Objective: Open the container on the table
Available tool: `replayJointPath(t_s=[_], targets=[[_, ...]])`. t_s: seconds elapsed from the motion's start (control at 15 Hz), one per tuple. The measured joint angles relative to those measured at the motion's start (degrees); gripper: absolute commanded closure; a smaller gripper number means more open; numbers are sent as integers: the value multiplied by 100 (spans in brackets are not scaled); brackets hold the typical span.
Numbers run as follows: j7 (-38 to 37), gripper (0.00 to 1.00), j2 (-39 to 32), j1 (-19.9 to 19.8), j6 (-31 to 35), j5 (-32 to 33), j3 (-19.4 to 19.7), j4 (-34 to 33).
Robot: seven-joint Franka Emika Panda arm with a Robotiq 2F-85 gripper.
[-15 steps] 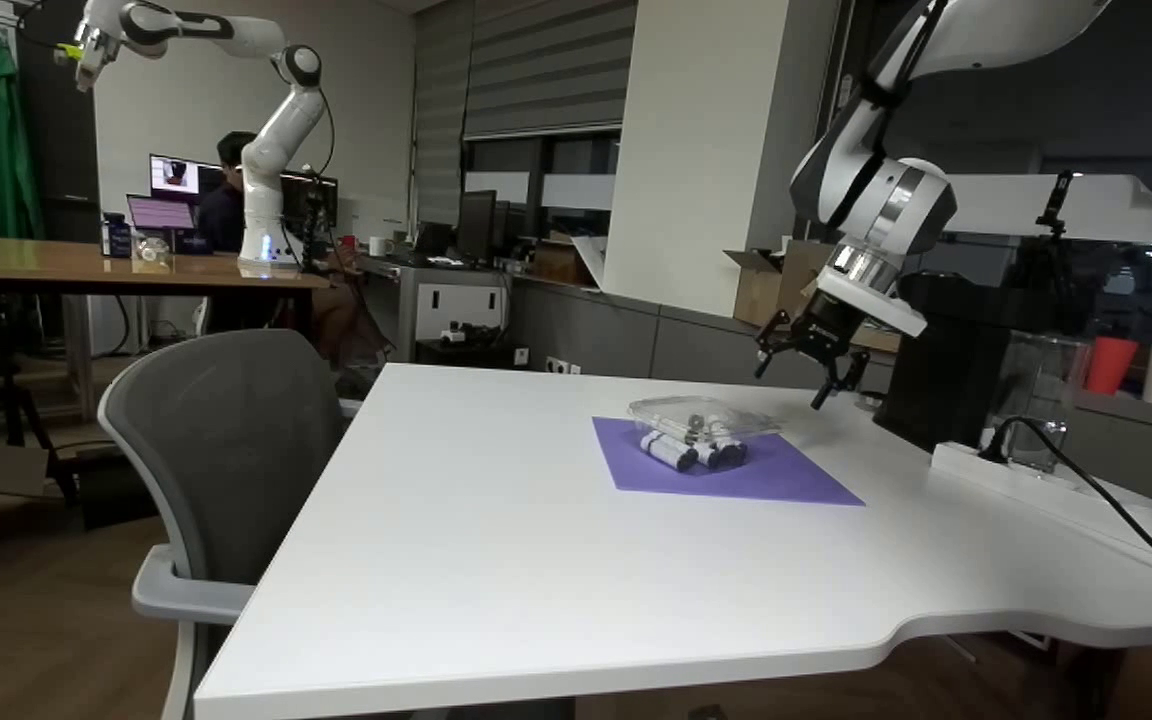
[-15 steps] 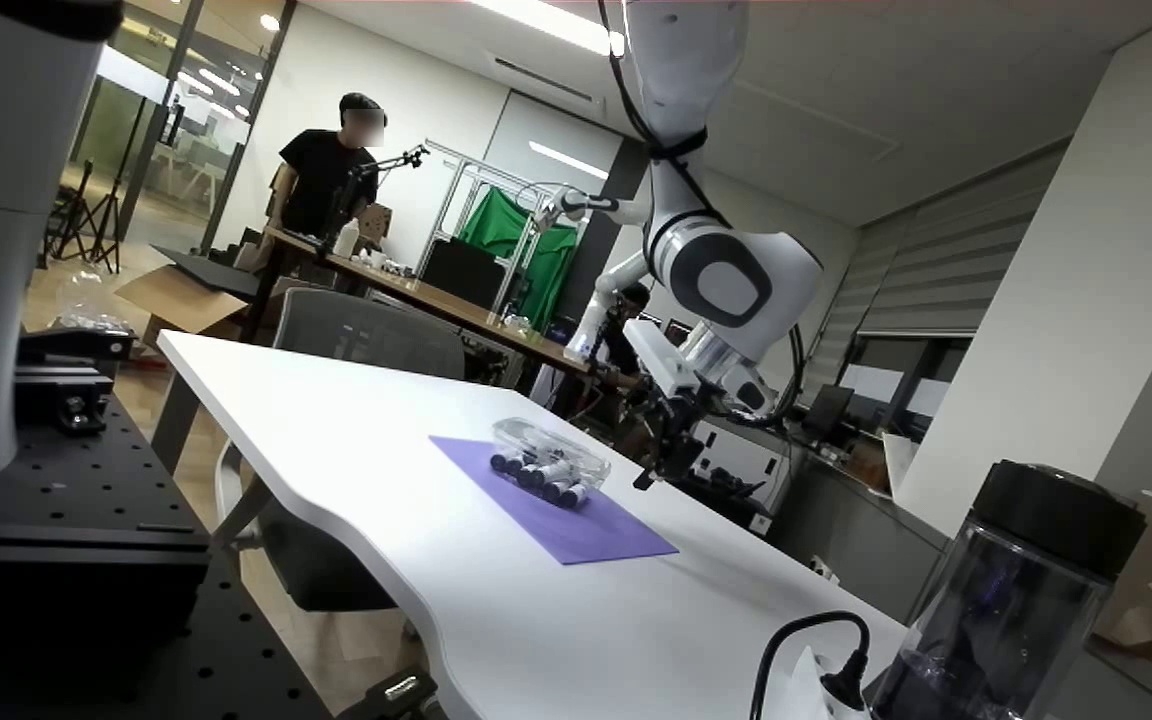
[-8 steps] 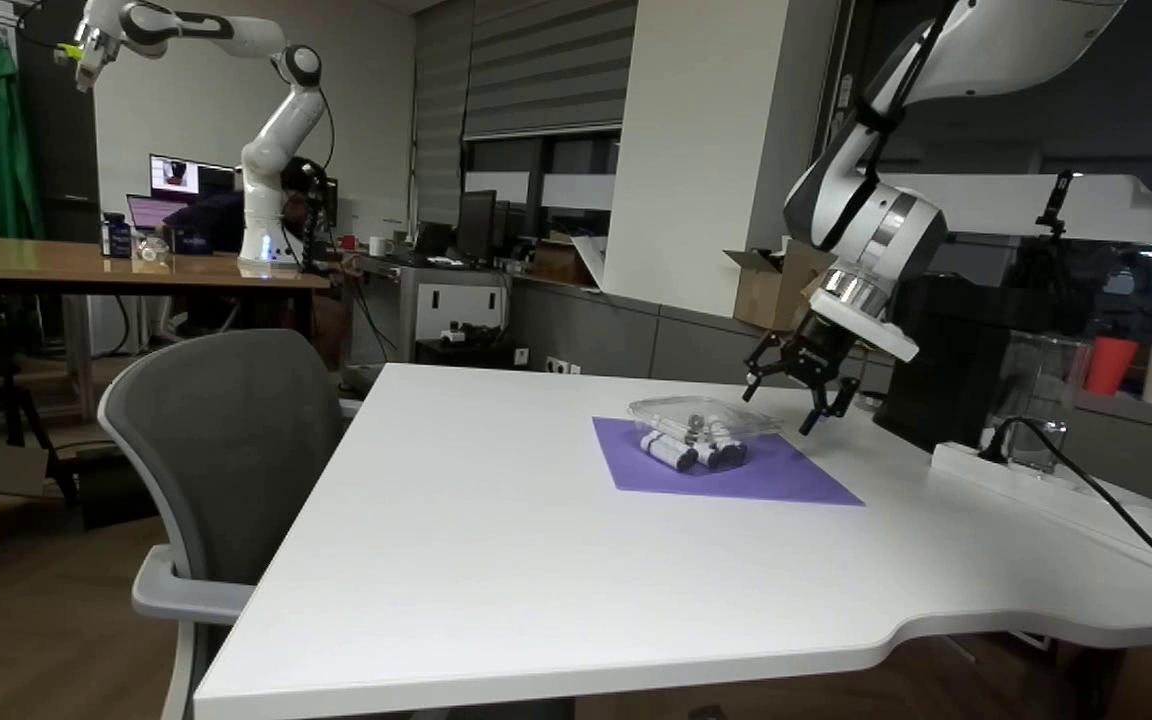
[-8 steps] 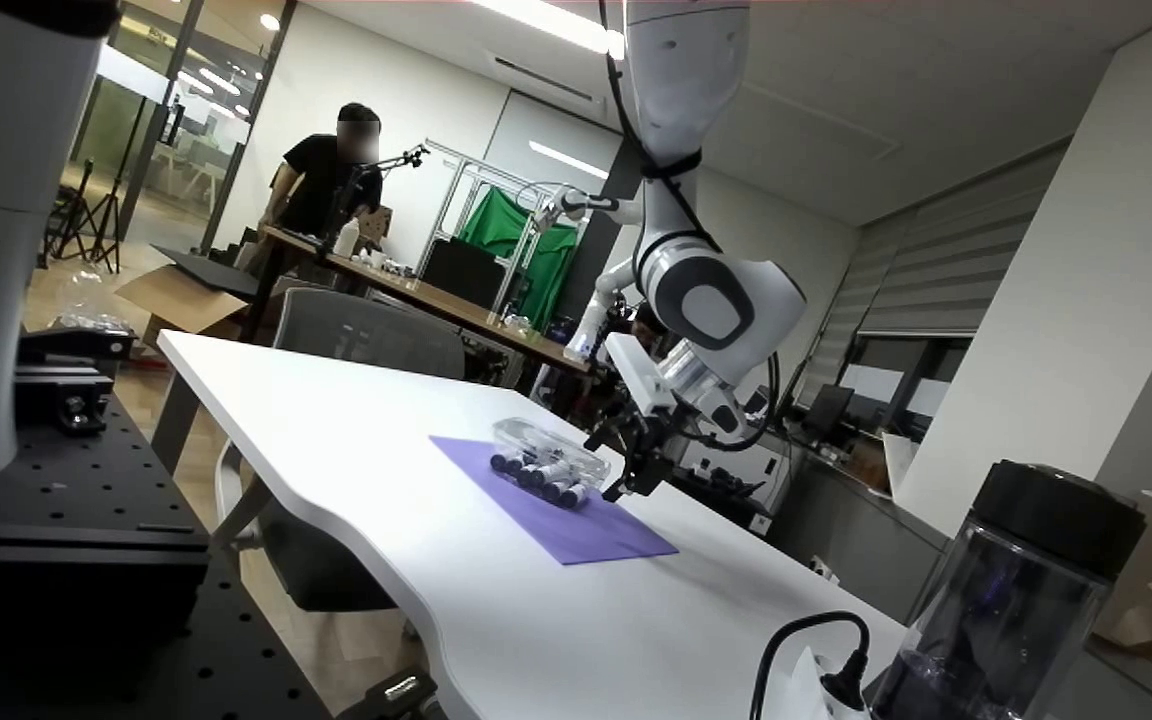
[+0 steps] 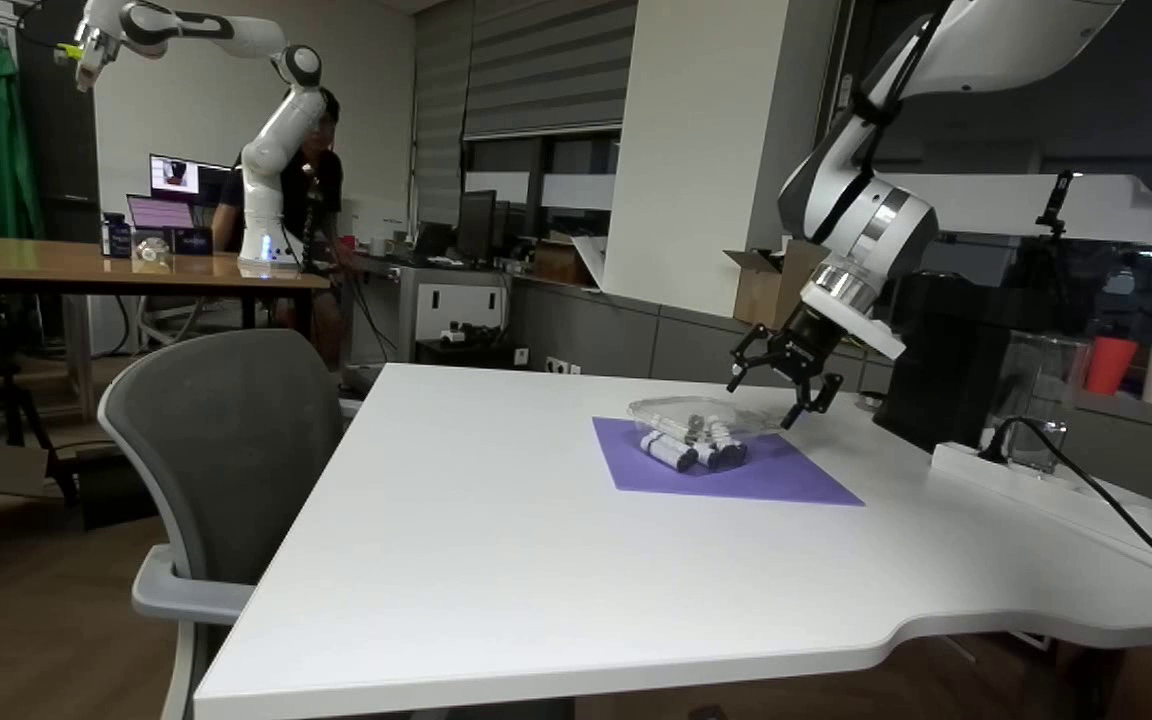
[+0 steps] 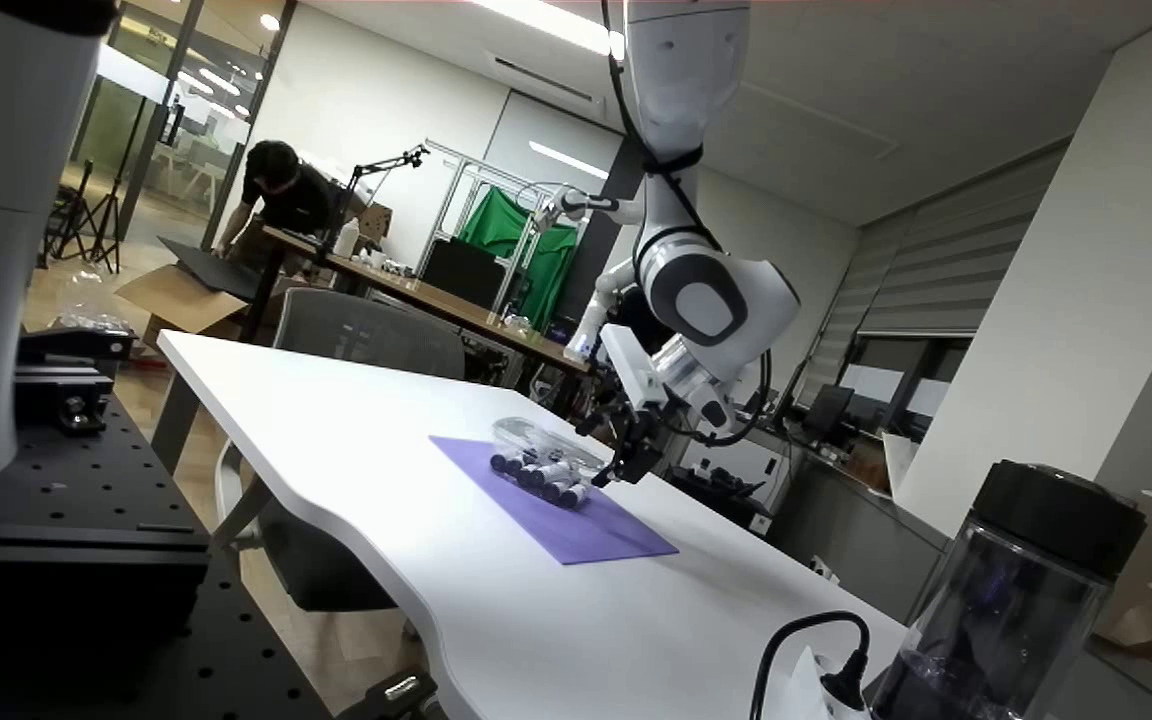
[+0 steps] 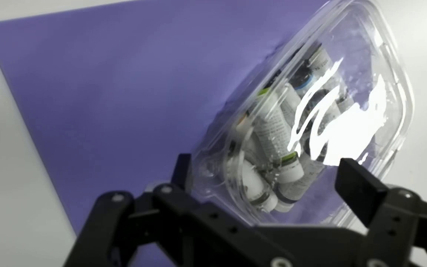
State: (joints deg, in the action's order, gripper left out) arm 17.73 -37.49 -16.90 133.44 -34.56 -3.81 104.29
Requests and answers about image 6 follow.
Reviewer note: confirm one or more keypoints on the person in dark shirt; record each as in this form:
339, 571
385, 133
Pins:
290, 186

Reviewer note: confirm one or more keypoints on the grey mesh office chair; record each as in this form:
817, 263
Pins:
363, 333

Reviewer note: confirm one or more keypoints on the black clamp device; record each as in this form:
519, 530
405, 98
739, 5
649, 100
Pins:
62, 372

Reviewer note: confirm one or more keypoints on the flat cardboard box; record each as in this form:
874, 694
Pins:
182, 299

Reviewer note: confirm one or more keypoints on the green cloth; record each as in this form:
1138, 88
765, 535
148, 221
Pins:
522, 244

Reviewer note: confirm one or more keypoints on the black tripod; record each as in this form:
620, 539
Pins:
87, 221

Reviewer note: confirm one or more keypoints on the purple mat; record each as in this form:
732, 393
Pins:
578, 535

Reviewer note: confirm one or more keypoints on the black computer monitor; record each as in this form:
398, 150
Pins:
460, 270

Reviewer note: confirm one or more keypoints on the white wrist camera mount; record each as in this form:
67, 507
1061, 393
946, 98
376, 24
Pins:
633, 366

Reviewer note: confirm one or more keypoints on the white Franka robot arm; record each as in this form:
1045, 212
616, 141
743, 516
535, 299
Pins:
700, 292

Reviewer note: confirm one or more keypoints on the grey window blinds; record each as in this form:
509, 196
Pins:
950, 267

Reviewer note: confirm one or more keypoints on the white drawer cabinet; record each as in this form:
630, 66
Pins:
732, 462

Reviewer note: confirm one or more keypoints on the white power strip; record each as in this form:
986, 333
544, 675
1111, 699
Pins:
810, 687

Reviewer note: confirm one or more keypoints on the long wooden table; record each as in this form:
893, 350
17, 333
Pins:
441, 305

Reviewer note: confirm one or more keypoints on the clear plastic container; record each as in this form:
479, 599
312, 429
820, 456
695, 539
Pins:
544, 462

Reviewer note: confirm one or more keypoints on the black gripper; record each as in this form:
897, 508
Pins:
657, 427

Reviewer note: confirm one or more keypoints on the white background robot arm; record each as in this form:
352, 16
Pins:
597, 305

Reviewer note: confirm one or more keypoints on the black perforated breadboard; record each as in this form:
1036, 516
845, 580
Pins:
82, 482

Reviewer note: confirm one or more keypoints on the ceiling light panel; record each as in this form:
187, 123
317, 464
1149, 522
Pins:
563, 24

